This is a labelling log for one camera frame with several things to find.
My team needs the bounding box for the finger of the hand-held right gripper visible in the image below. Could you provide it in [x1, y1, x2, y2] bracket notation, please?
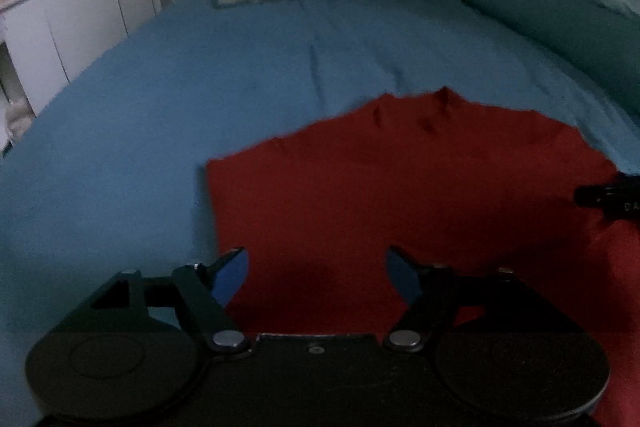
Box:
[574, 172, 640, 222]

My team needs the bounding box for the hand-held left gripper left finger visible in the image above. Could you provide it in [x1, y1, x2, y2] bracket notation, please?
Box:
[90, 247, 251, 352]

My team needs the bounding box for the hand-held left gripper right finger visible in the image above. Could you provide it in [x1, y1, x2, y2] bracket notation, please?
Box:
[383, 246, 551, 352]

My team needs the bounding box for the red shirt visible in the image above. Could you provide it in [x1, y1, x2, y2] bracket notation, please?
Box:
[206, 87, 640, 427]

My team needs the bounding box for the blue bed sheet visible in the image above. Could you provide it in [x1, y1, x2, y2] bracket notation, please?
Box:
[0, 0, 640, 427]

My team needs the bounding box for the teal bolster pillow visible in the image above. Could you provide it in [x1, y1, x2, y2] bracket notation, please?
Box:
[449, 0, 640, 130]

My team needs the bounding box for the white wardrobe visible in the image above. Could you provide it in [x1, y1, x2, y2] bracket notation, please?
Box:
[0, 0, 162, 152]

